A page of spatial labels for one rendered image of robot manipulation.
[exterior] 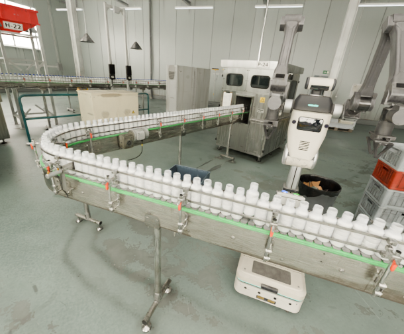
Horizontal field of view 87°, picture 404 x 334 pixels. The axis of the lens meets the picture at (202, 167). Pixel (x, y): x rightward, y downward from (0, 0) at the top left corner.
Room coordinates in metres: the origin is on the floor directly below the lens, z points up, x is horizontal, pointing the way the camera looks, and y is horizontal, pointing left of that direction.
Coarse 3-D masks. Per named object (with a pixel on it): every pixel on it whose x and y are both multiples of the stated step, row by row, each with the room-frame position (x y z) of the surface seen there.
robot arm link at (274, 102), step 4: (288, 84) 1.02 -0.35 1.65; (288, 88) 1.02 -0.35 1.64; (268, 92) 1.04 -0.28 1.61; (272, 92) 0.98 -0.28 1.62; (276, 92) 0.99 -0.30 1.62; (280, 92) 1.00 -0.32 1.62; (272, 96) 0.96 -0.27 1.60; (276, 96) 0.95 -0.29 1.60; (268, 100) 0.96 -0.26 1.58; (272, 100) 0.95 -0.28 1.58; (276, 100) 0.95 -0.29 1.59; (280, 100) 0.94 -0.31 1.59; (268, 104) 0.96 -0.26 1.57; (272, 104) 0.95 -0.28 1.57; (276, 104) 0.95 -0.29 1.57; (280, 104) 0.94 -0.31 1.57; (272, 108) 0.95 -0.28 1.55; (276, 108) 0.95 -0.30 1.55
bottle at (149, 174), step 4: (148, 168) 1.07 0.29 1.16; (152, 168) 1.09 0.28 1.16; (148, 172) 1.07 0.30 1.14; (152, 172) 1.09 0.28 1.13; (144, 176) 1.07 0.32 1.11; (148, 176) 1.06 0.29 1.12; (152, 176) 1.07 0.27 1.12; (144, 180) 1.08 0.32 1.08; (144, 184) 1.08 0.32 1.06; (148, 184) 1.06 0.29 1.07; (148, 188) 1.06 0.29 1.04; (152, 188) 1.07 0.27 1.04; (148, 192) 1.06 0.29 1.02; (152, 192) 1.07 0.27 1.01
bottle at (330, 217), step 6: (330, 210) 0.79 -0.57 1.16; (336, 210) 0.80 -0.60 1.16; (324, 216) 0.81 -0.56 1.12; (330, 216) 0.79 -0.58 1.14; (330, 222) 0.78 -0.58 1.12; (336, 222) 0.78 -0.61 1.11; (324, 228) 0.78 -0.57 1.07; (330, 228) 0.78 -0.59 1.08; (324, 234) 0.78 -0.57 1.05; (330, 234) 0.78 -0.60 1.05; (324, 240) 0.78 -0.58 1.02
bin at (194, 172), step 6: (174, 168) 1.64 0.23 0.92; (180, 168) 1.65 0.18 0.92; (186, 168) 1.63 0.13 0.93; (192, 168) 1.62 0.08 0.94; (162, 174) 1.45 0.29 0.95; (180, 174) 1.65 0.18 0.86; (192, 174) 1.62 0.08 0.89; (198, 174) 1.60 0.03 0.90; (204, 174) 1.58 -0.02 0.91; (204, 180) 1.44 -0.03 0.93; (174, 234) 1.10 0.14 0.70
